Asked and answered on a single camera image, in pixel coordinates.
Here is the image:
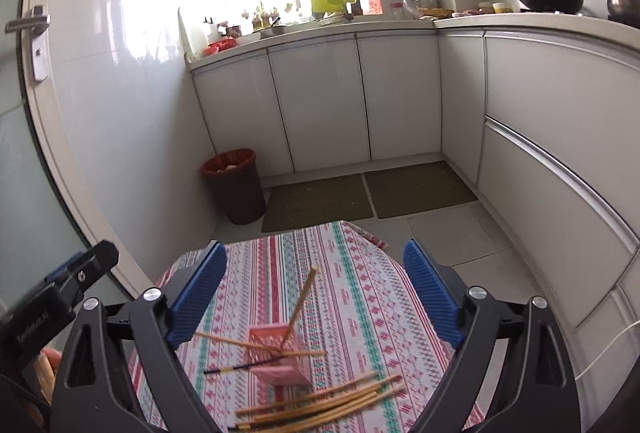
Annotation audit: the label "black and yellow chopstick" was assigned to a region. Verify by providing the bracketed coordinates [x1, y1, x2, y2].
[204, 360, 293, 374]

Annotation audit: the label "olive floor mat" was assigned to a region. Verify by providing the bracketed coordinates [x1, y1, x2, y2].
[261, 173, 375, 234]
[363, 160, 478, 220]

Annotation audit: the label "frosted glass door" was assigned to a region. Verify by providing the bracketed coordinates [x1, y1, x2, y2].
[0, 0, 101, 314]

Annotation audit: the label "wooden chopstick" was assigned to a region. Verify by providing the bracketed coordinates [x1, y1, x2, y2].
[194, 332, 327, 358]
[280, 265, 319, 349]

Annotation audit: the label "metal door handle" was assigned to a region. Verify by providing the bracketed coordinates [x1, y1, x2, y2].
[5, 6, 52, 81]

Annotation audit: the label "white kitchen cabinets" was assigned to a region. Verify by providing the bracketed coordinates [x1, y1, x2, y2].
[190, 20, 640, 329]

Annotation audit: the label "striped patterned tablecloth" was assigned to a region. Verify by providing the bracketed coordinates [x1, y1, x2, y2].
[127, 220, 486, 433]

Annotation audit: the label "pink chopstick box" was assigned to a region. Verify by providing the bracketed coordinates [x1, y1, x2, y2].
[245, 324, 308, 386]

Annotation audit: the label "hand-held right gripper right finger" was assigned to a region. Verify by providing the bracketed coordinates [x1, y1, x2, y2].
[402, 238, 583, 433]

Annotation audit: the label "dark trash bin red bag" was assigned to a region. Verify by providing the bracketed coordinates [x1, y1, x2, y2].
[201, 148, 267, 225]

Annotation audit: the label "bunch of wooden chopsticks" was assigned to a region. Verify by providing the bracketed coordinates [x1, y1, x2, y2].
[227, 373, 407, 433]

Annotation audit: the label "person's left hand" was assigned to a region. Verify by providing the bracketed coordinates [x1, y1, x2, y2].
[32, 347, 62, 406]

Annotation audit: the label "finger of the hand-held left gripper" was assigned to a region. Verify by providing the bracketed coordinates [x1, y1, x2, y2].
[47, 240, 121, 309]

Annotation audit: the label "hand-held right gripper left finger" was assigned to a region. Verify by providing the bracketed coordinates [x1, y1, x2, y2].
[50, 240, 231, 433]

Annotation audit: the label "white cable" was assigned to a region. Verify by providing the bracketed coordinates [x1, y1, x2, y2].
[575, 320, 640, 381]

